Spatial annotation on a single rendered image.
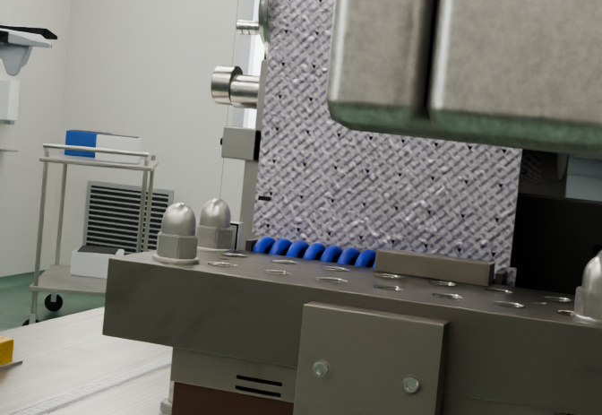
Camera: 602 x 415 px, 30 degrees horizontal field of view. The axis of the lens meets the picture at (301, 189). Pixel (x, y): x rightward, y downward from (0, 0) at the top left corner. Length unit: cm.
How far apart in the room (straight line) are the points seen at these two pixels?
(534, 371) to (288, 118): 36
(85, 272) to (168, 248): 519
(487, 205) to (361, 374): 25
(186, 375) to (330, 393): 13
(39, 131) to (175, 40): 104
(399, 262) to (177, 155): 630
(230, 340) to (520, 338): 21
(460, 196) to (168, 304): 28
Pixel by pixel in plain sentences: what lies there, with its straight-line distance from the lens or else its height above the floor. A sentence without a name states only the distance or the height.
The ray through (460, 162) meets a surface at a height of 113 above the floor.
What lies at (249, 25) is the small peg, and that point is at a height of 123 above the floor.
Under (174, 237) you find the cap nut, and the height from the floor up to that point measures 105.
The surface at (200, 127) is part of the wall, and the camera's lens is 714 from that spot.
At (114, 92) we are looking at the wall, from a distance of 742.
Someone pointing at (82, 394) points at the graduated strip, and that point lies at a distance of 98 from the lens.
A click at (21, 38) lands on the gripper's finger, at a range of 154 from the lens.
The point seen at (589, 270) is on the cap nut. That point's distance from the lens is 79.
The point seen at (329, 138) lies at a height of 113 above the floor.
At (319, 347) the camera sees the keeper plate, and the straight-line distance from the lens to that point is 79.
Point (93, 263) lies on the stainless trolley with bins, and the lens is 603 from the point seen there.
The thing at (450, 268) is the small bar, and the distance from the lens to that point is 92.
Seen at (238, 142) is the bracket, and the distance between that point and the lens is 111.
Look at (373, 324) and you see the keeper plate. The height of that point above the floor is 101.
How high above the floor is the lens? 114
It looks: 3 degrees down
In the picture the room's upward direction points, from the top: 5 degrees clockwise
